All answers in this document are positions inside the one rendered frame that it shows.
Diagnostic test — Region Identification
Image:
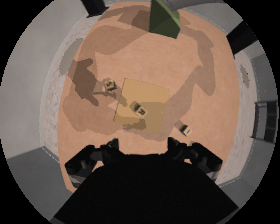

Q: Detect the tan square mat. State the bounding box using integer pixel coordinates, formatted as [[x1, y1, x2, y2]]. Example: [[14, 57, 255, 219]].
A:
[[114, 78, 170, 135]]

